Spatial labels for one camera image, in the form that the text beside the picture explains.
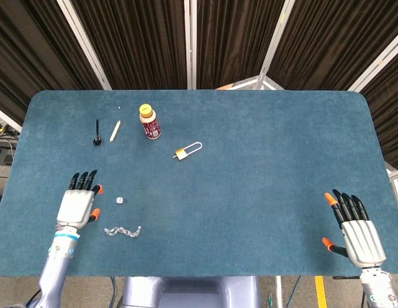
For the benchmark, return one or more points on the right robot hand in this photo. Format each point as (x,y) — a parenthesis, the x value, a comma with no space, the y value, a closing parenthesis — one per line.
(362,239)

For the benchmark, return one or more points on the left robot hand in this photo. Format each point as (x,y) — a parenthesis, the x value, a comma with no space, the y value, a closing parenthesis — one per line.
(74,206)

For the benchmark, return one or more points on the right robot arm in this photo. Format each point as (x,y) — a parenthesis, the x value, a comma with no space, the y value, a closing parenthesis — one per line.
(378,285)

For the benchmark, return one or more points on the small white die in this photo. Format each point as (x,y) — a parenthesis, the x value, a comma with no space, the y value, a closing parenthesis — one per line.
(119,200)

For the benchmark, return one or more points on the small black spoon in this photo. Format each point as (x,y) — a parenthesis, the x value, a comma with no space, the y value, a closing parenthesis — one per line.
(97,134)

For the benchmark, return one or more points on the cream wooden stick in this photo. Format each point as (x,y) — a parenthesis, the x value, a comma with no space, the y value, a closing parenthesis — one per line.
(115,131)

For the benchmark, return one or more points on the red bottle with yellow cap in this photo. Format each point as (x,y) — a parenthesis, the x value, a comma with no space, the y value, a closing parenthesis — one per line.
(150,123)

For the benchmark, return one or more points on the brass padlock with long shackle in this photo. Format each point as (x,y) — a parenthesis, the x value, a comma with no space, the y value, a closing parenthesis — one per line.
(186,152)

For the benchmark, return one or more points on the blue felt table mat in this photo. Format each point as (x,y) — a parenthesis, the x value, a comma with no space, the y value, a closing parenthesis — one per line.
(199,183)

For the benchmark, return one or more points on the grey robot torso base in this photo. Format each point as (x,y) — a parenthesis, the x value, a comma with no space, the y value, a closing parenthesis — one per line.
(192,292)

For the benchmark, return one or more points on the white frame post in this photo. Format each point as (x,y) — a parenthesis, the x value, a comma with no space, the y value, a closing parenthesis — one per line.
(377,64)
(276,41)
(85,41)
(192,45)
(6,117)

